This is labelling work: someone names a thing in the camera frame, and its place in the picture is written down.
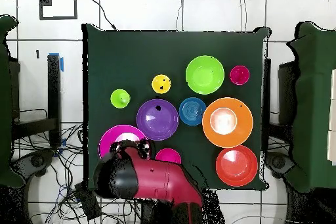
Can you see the dark green tablecloth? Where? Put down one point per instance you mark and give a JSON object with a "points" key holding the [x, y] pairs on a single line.
{"points": [[131, 55]]}

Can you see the black chair base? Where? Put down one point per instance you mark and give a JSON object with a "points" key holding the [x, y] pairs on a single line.
{"points": [[36, 161], [278, 163]]}

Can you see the green cloth side table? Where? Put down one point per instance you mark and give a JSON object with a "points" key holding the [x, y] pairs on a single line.
{"points": [[315, 103], [5, 103]]}

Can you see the purple bowl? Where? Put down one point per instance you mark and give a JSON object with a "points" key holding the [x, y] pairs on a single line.
{"points": [[157, 126]]}

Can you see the red-orange bowl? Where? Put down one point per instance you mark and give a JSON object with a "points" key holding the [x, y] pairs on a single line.
{"points": [[236, 168]]}

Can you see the large orange bowl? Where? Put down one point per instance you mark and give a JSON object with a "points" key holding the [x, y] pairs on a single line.
{"points": [[236, 137]]}

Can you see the small red-pink bowl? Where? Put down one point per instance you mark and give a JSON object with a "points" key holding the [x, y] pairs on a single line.
{"points": [[168, 155]]}

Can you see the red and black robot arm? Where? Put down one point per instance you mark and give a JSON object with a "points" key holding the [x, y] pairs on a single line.
{"points": [[157, 179]]}

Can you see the yellow cup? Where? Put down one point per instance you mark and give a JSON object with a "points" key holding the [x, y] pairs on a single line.
{"points": [[157, 84]]}

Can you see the lime green bowl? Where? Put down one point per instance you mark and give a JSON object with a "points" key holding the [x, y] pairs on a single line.
{"points": [[204, 75]]}

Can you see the blue tape strip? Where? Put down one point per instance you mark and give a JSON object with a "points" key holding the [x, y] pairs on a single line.
{"points": [[62, 65]]}

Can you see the black floor box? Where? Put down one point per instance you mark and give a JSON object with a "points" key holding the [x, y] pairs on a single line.
{"points": [[88, 203]]}

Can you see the large pink bowl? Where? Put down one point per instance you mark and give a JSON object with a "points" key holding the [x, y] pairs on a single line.
{"points": [[110, 137]]}

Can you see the lime green cup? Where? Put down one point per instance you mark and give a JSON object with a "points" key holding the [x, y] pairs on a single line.
{"points": [[119, 98]]}

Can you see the small blue bowl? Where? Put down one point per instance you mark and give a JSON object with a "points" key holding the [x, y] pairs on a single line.
{"points": [[192, 111]]}

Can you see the red-pink cup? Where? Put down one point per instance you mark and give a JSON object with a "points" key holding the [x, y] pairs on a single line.
{"points": [[239, 75]]}

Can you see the black metal frame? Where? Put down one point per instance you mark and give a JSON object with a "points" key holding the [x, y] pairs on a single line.
{"points": [[53, 90], [287, 90]]}

